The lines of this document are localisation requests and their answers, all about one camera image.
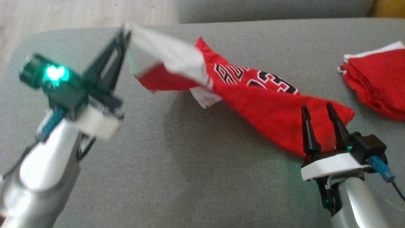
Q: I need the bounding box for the grey sofa seat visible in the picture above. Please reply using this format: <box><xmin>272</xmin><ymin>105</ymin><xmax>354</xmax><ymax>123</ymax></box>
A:
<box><xmin>0</xmin><ymin>17</ymin><xmax>405</xmax><ymax>228</ymax></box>

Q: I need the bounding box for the right blue camera plug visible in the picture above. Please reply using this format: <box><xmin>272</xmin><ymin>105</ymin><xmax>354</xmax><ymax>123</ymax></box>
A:
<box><xmin>369</xmin><ymin>155</ymin><xmax>396</xmax><ymax>182</ymax></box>

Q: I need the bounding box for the red basketball shorts white stripe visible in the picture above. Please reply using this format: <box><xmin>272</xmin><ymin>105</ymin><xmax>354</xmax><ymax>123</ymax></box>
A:
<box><xmin>338</xmin><ymin>41</ymin><xmax>405</xmax><ymax>121</ymax></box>

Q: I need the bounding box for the yellow cushion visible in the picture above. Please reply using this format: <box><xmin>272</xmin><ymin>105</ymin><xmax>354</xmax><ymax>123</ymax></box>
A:
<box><xmin>370</xmin><ymin>0</ymin><xmax>405</xmax><ymax>18</ymax></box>

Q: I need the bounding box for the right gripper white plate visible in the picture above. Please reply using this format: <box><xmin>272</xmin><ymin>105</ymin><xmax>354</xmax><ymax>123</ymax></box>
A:
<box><xmin>301</xmin><ymin>103</ymin><xmax>372</xmax><ymax>216</ymax></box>

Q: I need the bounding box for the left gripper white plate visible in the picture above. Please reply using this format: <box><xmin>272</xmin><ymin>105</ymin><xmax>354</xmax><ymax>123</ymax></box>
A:
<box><xmin>19</xmin><ymin>28</ymin><xmax>132</xmax><ymax>140</ymax></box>

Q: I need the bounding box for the red white basketball jersey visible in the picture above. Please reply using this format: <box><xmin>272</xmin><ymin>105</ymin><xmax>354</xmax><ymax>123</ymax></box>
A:
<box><xmin>125</xmin><ymin>23</ymin><xmax>355</xmax><ymax>158</ymax></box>

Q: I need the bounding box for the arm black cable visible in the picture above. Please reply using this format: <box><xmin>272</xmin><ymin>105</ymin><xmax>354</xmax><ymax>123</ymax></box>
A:
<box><xmin>2</xmin><ymin>141</ymin><xmax>38</xmax><ymax>179</ymax></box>
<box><xmin>391</xmin><ymin>179</ymin><xmax>405</xmax><ymax>203</ymax></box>

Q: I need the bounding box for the grey sofa cushion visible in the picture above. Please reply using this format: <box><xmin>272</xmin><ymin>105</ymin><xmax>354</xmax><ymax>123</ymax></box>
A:
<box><xmin>177</xmin><ymin>0</ymin><xmax>375</xmax><ymax>24</ymax></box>

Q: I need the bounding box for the blue camera plug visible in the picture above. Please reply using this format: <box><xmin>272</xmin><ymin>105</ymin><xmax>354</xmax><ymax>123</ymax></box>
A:
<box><xmin>369</xmin><ymin>155</ymin><xmax>396</xmax><ymax>182</ymax></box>
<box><xmin>36</xmin><ymin>109</ymin><xmax>65</xmax><ymax>141</ymax></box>

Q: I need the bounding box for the left blue camera plug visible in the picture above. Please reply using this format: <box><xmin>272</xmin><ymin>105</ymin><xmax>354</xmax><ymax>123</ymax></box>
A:
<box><xmin>36</xmin><ymin>109</ymin><xmax>65</xmax><ymax>141</ymax></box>

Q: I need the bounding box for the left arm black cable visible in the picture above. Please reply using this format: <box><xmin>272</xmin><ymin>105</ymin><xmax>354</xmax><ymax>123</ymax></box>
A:
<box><xmin>2</xmin><ymin>141</ymin><xmax>38</xmax><ymax>179</ymax></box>

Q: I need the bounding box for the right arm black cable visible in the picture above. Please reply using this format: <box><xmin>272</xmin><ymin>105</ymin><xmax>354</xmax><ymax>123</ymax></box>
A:
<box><xmin>391</xmin><ymin>179</ymin><xmax>405</xmax><ymax>203</ymax></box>

